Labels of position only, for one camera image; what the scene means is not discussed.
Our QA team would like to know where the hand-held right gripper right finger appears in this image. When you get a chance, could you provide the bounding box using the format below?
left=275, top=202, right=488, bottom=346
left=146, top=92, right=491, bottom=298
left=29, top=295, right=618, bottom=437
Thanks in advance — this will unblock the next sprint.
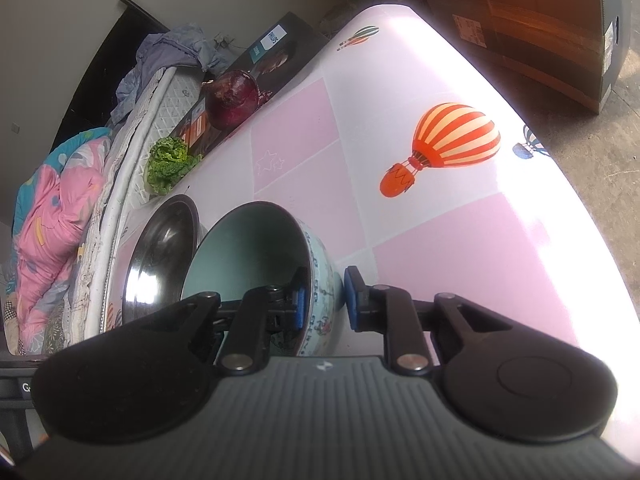
left=344, top=265, right=516, bottom=377

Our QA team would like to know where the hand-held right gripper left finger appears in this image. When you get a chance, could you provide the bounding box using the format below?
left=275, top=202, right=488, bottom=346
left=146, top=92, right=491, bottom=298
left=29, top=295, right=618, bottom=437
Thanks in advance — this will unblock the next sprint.
left=135, top=266, right=310, bottom=377

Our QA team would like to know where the teal patterned ceramic bowl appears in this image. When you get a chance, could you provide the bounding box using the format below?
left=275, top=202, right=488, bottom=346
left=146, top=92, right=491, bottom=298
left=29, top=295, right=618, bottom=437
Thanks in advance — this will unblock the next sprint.
left=180, top=201, right=346, bottom=358

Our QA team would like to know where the deep stainless steel basin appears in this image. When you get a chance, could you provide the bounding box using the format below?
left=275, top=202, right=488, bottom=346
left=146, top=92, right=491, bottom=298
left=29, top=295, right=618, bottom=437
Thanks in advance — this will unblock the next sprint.
left=121, top=194, right=208, bottom=325

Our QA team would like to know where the pink printed tablecloth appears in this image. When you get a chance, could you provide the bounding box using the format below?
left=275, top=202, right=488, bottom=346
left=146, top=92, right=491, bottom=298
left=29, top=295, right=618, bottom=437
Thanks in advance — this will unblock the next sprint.
left=107, top=4, right=640, bottom=361

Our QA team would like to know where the pink floral blanket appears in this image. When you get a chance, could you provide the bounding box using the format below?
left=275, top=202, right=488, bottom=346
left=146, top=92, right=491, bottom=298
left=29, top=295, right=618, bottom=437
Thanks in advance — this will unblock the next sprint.
left=12, top=127, right=113, bottom=356

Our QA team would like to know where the green leafy lettuce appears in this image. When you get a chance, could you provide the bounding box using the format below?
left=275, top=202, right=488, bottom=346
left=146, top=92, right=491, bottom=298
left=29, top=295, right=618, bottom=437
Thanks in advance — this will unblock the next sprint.
left=144, top=136, right=203, bottom=196

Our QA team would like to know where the red onion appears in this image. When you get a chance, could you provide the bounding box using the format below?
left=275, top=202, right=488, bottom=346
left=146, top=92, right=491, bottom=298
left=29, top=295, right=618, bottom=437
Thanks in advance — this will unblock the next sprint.
left=202, top=70, right=273, bottom=131

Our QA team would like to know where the white quilted mattress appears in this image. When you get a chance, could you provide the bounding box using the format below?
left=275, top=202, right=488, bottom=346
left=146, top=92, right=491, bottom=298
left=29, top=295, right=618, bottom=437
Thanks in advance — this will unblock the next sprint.
left=75, top=65, right=221, bottom=346

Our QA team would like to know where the black printed product box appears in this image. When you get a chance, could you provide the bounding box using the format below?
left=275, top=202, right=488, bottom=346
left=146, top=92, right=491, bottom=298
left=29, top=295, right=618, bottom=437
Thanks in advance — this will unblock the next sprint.
left=170, top=11, right=331, bottom=158

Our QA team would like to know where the grey-blue crumpled clothing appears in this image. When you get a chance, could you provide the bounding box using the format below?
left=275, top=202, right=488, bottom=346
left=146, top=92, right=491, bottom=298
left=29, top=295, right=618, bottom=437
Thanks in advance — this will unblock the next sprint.
left=110, top=22, right=238, bottom=126

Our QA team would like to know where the black headboard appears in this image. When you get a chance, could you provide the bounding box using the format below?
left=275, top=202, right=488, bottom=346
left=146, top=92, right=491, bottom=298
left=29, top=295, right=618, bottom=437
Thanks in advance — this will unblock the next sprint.
left=50, top=0, right=171, bottom=153

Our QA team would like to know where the large cardboard box grey side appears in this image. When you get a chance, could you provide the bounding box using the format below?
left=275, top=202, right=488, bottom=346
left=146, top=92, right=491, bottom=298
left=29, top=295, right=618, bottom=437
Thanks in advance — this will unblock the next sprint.
left=422, top=0, right=627, bottom=114

